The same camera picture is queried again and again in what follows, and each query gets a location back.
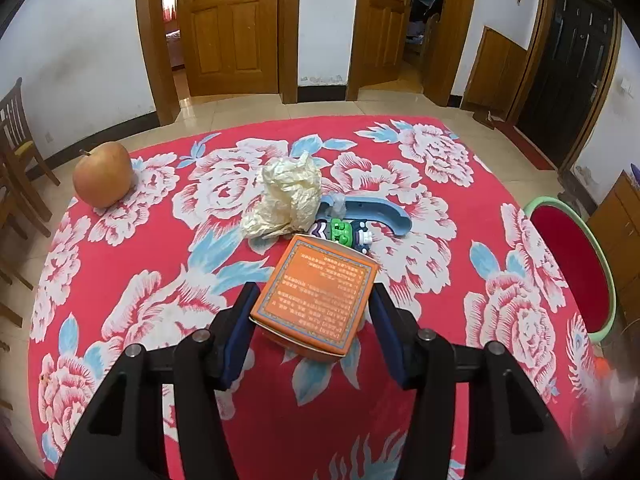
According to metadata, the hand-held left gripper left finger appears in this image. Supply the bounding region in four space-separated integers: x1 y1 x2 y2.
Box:
55 282 262 480

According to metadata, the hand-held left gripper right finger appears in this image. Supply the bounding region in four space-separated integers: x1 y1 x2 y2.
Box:
369 282 581 480

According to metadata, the orange cardboard box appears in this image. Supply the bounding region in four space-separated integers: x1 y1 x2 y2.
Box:
249 232 379 363

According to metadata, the translucent trash bag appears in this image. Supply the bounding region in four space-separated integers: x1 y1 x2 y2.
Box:
575 350 640 466

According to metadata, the red floral tablecloth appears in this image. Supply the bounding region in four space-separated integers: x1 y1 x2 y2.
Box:
30 115 608 480

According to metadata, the green white toy figure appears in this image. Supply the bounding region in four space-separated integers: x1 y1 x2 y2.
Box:
310 217 375 253

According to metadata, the blue plastic toy piece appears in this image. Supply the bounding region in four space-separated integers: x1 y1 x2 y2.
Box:
315 196 412 237

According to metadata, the cream crumpled paper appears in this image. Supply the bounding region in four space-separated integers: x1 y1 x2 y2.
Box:
241 152 323 241

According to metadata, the red stool green rim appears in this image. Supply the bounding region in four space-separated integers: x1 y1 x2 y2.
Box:
524 197 618 346

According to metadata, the red apple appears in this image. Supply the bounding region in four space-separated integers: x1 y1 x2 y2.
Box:
72 141 135 209

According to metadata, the dark brown floor object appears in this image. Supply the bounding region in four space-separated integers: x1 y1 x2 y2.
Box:
557 172 598 213

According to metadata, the small brown floor object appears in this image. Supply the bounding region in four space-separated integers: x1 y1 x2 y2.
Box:
472 107 507 131

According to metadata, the wooden cabinet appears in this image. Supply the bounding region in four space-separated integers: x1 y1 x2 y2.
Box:
587 170 640 331

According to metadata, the pink bed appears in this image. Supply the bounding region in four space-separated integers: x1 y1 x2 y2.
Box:
165 30 186 71

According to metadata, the light wooden panel door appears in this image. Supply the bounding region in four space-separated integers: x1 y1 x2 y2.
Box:
350 0 418 91
175 0 281 97

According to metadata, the dark entrance door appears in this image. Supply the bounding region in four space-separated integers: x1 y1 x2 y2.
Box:
515 0 613 166

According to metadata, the wooden wall panel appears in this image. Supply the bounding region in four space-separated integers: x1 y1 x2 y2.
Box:
462 26 528 111

